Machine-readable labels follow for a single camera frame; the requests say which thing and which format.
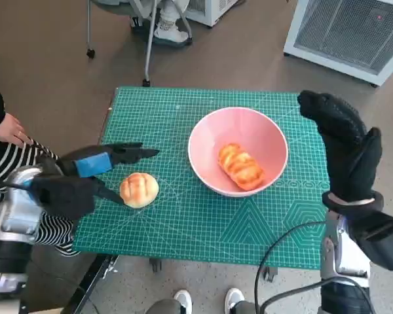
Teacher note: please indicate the person in white clothes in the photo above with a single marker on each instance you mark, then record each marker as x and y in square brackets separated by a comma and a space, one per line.
[169, 31]

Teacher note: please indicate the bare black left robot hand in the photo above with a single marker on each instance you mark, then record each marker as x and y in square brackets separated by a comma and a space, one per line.
[95, 163]

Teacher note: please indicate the white sneaker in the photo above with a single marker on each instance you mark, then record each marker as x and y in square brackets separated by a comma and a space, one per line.
[183, 301]
[234, 299]

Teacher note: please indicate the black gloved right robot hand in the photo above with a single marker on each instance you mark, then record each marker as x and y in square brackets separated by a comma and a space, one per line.
[350, 157]

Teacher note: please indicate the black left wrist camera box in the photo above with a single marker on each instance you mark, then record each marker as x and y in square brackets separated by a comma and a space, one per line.
[65, 196]

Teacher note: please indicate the pink bowl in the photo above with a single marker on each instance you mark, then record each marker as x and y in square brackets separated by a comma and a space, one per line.
[209, 147]

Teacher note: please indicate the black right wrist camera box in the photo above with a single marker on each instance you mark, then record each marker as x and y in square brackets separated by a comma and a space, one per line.
[386, 238]

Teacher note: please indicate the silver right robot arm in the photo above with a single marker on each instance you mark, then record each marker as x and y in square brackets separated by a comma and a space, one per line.
[344, 255]

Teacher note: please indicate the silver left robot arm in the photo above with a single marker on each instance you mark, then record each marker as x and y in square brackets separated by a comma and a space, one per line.
[16, 212]

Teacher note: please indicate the black table frame bar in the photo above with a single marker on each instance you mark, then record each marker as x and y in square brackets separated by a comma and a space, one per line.
[91, 284]

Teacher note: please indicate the person's hand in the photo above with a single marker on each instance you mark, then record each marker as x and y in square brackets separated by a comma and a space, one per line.
[6, 129]

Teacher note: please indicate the dark grey leg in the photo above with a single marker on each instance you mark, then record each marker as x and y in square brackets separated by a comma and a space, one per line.
[163, 307]
[245, 308]

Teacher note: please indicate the round toy bread bun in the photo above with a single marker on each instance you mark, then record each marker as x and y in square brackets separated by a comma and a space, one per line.
[139, 189]

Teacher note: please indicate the white vented cabinet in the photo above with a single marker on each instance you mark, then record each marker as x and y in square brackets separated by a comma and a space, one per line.
[209, 11]

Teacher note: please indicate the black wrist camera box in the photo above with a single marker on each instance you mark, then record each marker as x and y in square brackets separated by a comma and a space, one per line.
[65, 196]
[386, 238]

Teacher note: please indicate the grey office chair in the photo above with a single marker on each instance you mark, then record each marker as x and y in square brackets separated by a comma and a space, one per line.
[149, 49]

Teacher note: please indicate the white appliance with grille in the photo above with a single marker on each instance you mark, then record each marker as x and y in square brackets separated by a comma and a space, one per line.
[344, 29]

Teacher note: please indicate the braided toy bread loaf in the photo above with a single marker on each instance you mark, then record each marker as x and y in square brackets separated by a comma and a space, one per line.
[240, 167]

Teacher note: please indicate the green cutting mat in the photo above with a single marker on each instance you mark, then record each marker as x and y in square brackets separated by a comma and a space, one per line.
[190, 225]

